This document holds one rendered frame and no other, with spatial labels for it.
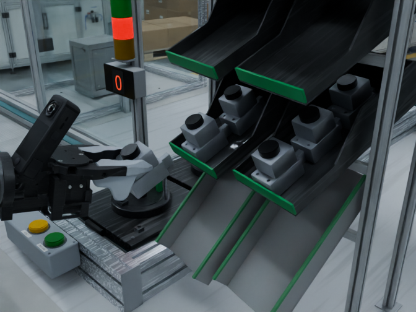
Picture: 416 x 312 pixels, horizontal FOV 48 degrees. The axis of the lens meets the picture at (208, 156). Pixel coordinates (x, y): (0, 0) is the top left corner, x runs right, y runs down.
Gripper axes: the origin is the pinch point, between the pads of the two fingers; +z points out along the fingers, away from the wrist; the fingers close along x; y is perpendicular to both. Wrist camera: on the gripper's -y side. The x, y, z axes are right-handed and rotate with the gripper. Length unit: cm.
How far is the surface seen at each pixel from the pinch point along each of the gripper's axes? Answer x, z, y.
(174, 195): -25.4, 27.1, 20.8
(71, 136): -81, 23, 24
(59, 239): -23.4, -1.3, 26.9
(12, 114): -116, 15, 27
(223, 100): -0.3, 15.2, -9.2
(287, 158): 17.3, 13.7, -5.6
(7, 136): -101, 9, 31
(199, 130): 2.0, 9.5, -4.7
